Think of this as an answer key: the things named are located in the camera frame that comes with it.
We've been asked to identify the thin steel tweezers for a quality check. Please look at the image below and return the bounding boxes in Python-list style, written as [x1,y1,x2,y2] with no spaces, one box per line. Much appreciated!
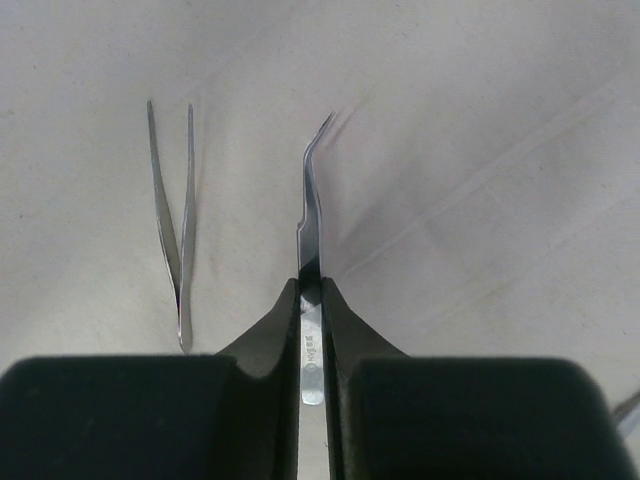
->
[146,100,197,355]

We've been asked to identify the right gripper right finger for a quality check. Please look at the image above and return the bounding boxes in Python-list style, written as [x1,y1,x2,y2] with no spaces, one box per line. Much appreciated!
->
[322,278,639,479]

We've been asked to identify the curved tip steel tweezers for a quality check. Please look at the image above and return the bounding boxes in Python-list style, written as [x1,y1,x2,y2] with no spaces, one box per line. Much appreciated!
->
[297,113,335,406]

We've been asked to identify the steel hemostat forceps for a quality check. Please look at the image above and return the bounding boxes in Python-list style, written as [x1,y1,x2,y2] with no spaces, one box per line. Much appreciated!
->
[612,390,640,438]

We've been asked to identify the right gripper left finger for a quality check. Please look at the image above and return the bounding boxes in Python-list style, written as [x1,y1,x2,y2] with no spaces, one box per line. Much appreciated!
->
[1,280,300,479]

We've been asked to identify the beige cloth mat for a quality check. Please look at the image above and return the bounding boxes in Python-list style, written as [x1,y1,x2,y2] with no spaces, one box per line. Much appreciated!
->
[1,1,639,479]

